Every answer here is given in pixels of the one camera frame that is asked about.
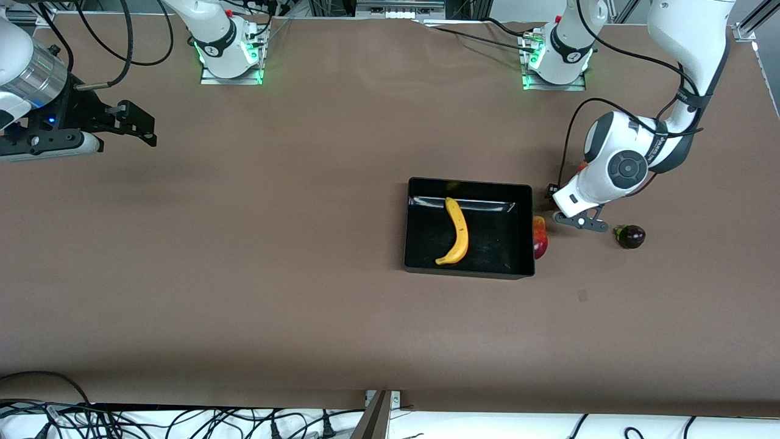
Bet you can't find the black plastic tray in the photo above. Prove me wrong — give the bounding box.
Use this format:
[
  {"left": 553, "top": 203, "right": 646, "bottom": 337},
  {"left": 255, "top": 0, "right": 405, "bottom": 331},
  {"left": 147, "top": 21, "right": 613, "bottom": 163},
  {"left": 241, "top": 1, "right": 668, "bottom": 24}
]
[{"left": 403, "top": 177, "right": 536, "bottom": 280}]

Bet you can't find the yellow banana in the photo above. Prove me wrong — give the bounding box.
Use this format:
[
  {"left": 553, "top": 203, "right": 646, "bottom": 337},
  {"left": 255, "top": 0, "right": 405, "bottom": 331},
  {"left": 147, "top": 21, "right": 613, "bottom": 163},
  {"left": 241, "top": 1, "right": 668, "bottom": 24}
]
[{"left": 434, "top": 196, "right": 470, "bottom": 266}]

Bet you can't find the red yellow mango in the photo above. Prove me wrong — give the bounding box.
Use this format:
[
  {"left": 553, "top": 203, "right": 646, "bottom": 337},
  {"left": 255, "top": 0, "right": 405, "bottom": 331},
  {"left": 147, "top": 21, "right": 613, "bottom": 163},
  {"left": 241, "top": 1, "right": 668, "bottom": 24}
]
[{"left": 533, "top": 216, "right": 549, "bottom": 260}]

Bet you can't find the dark purple eggplant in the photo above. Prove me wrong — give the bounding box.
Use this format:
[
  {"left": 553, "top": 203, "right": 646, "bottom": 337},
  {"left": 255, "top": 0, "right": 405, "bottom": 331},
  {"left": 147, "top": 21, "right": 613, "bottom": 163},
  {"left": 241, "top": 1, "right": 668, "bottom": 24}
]
[{"left": 613, "top": 224, "right": 647, "bottom": 250}]

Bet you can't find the brown table cover sheet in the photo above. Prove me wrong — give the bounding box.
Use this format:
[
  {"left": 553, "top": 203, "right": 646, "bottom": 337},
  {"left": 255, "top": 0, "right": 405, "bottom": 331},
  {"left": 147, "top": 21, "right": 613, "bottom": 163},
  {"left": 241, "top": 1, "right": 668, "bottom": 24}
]
[{"left": 0, "top": 13, "right": 780, "bottom": 410}]

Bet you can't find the grey power strip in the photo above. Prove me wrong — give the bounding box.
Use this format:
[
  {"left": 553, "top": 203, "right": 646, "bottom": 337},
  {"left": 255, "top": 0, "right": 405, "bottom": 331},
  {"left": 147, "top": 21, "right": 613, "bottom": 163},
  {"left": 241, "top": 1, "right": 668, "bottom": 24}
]
[{"left": 355, "top": 0, "right": 447, "bottom": 20}]

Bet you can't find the dark metal beam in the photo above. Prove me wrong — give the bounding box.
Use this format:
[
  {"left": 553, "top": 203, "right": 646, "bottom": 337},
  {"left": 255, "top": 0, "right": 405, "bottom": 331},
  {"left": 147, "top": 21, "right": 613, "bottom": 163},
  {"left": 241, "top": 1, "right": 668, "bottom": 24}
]
[{"left": 349, "top": 390, "right": 394, "bottom": 439}]

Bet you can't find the black cable with plug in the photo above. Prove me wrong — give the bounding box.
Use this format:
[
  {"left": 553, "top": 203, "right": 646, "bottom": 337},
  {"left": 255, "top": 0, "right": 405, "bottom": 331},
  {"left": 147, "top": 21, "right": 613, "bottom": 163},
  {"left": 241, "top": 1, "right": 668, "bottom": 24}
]
[{"left": 73, "top": 0, "right": 133, "bottom": 92}]

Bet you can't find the black looping cable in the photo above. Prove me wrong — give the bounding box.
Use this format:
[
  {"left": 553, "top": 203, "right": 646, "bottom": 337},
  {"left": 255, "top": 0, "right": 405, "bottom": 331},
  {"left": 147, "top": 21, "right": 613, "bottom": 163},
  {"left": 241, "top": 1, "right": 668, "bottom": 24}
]
[{"left": 76, "top": 0, "right": 175, "bottom": 66}]

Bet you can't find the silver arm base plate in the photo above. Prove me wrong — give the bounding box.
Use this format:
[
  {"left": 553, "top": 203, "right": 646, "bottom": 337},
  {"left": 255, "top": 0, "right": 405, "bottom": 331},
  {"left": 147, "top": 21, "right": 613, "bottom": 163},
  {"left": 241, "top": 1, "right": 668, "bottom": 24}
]
[
  {"left": 521, "top": 34, "right": 587, "bottom": 92},
  {"left": 200, "top": 34, "right": 266, "bottom": 86}
]

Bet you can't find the aluminium frame rail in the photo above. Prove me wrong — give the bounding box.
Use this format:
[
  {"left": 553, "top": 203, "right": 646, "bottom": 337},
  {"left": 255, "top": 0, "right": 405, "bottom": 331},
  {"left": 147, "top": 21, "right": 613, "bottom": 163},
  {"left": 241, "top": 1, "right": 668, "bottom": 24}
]
[
  {"left": 733, "top": 0, "right": 780, "bottom": 42},
  {"left": 0, "top": 11, "right": 57, "bottom": 26}
]

